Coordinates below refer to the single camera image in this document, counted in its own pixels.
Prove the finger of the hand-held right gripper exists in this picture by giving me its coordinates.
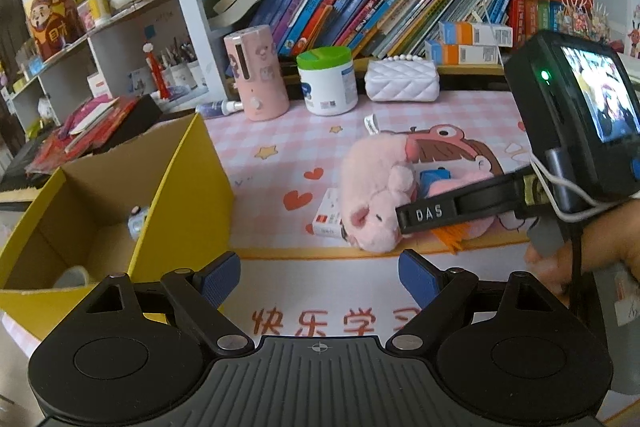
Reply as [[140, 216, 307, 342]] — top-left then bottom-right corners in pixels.
[[419, 168, 455, 198], [395, 169, 523, 238]]

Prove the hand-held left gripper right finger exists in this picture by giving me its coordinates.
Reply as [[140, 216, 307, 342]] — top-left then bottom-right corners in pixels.
[[387, 249, 563, 355]]

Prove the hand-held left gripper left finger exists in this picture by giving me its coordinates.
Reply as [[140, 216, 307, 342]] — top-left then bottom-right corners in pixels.
[[75, 252, 255, 358]]

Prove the pink plush pig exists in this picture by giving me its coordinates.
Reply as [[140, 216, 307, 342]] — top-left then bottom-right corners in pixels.
[[339, 133, 422, 254]]

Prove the yellow cardboard box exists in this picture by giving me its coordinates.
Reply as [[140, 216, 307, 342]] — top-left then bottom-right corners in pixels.
[[0, 112, 236, 342]]

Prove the yellowish tape roll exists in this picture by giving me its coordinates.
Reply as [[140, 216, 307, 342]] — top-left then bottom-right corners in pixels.
[[52, 265, 92, 291]]

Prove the person's right hand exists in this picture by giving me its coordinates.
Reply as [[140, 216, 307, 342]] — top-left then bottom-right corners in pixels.
[[525, 204, 640, 296]]

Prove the spiky colourful decoration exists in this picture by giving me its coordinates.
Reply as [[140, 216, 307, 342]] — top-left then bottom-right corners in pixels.
[[559, 0, 612, 46]]

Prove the white quilted purse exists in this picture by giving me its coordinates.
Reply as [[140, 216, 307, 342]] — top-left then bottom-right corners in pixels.
[[363, 54, 441, 102]]

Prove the small white red box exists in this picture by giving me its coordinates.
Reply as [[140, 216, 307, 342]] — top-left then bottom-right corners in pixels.
[[312, 187, 347, 241]]

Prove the red boxed set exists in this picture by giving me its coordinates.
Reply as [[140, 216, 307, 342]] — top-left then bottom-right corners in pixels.
[[509, 0, 594, 54]]

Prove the orange white carton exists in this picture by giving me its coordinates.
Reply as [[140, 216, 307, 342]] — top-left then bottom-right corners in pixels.
[[438, 20, 514, 47], [424, 40, 501, 67]]

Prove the pink printed table mat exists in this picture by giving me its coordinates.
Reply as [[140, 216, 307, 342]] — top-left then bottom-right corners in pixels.
[[200, 88, 640, 427]]

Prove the white jar green lid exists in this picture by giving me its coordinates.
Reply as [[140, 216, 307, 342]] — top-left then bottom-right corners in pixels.
[[296, 46, 359, 117]]

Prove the small lying spray bottle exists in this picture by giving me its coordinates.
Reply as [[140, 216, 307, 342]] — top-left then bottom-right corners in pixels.
[[194, 100, 244, 118]]

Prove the row of colourful books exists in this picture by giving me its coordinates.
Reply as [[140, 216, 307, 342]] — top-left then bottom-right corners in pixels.
[[249, 0, 519, 60]]

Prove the pile of red envelopes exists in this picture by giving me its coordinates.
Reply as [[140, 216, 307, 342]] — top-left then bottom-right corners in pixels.
[[24, 95, 151, 174]]

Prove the white pen holder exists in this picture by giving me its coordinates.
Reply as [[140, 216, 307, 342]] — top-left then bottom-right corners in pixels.
[[187, 58, 209, 89], [162, 63, 189, 90]]

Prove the pink humidifier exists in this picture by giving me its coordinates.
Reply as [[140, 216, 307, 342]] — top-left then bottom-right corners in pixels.
[[223, 25, 291, 122]]

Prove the white wooden bookshelf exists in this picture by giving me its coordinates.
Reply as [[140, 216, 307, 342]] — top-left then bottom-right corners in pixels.
[[0, 0, 627, 148]]

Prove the cartoon figure cutout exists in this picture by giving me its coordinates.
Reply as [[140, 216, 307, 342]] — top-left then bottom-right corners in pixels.
[[27, 0, 77, 61]]

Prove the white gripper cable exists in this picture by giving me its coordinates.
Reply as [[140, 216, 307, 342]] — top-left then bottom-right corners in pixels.
[[529, 156, 603, 223]]

